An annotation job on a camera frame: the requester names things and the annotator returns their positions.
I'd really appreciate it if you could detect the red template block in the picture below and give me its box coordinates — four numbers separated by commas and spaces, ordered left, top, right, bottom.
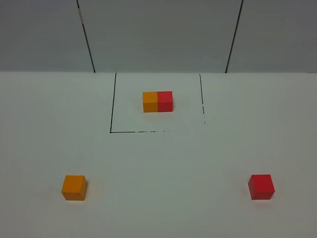
158, 91, 173, 112

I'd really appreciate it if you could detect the orange template block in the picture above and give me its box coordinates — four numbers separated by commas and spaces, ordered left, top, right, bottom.
143, 92, 158, 113

